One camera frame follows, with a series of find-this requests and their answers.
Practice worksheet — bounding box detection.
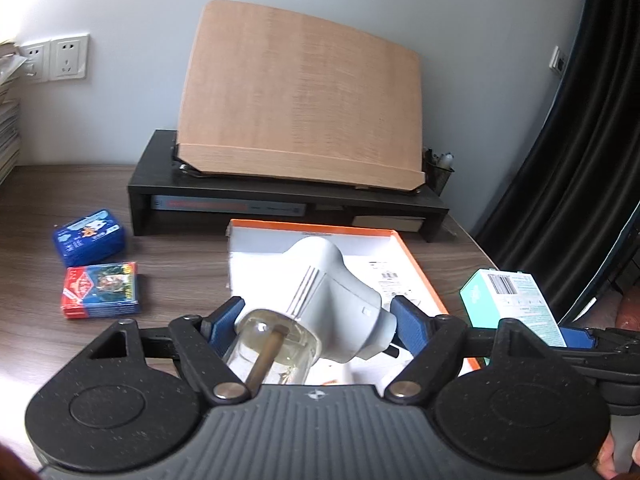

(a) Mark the wooden book stand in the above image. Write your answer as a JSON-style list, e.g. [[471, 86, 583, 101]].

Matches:
[[172, 0, 429, 194]]

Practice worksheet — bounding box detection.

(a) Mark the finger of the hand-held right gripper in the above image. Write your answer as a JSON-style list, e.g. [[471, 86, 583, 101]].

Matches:
[[558, 326, 640, 357]]

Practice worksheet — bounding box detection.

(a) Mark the white plug-in heater with bottle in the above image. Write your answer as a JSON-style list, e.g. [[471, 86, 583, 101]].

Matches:
[[222, 236, 402, 398]]

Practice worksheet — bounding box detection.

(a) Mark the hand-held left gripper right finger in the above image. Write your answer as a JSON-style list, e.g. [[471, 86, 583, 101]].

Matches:
[[383, 295, 557, 405]]

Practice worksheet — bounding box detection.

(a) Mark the blue card box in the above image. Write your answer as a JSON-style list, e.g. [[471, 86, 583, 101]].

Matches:
[[52, 209, 127, 268]]

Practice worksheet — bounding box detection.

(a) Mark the black mesh pen holder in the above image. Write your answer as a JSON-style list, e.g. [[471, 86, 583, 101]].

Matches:
[[422, 147, 456, 196]]

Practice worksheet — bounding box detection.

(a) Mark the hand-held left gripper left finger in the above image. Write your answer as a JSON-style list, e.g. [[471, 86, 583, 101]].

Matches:
[[80, 296, 251, 407]]

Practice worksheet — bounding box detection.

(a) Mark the black desk riser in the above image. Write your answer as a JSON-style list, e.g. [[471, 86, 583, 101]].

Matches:
[[126, 129, 449, 244]]

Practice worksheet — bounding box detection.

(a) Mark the white wall socket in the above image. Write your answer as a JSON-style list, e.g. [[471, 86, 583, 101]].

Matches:
[[15, 40, 52, 82], [50, 34, 91, 81]]

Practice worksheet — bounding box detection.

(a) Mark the red card box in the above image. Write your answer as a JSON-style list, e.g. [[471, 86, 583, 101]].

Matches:
[[60, 261, 141, 320]]

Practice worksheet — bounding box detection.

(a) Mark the black curtain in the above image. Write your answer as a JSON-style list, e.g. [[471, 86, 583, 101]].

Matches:
[[472, 0, 640, 331]]

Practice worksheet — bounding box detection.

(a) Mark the teal cardboard box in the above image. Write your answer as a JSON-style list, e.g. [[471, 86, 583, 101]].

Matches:
[[460, 268, 568, 348]]

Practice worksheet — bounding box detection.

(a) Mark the person's right hand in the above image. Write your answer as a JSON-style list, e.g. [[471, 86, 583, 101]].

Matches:
[[596, 435, 640, 480]]

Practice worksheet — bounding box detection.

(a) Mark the stack of books and papers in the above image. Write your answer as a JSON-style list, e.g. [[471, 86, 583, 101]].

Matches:
[[0, 40, 26, 186]]

